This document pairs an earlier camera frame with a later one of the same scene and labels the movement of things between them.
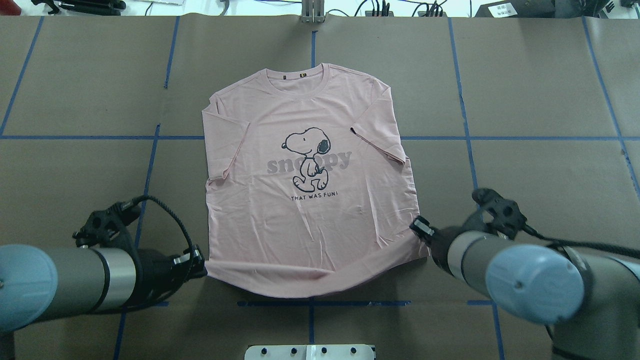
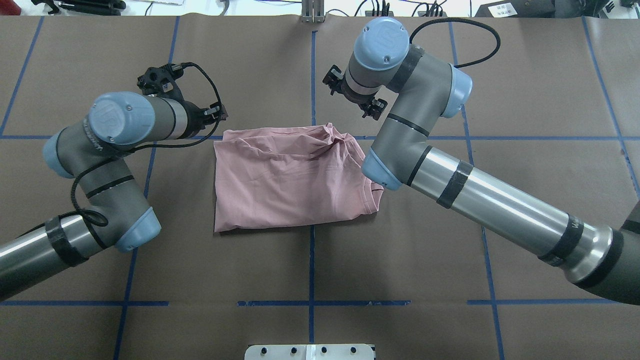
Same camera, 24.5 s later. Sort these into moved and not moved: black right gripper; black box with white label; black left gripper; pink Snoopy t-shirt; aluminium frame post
Moved: black left gripper; black right gripper; pink Snoopy t-shirt
Not moved: black box with white label; aluminium frame post
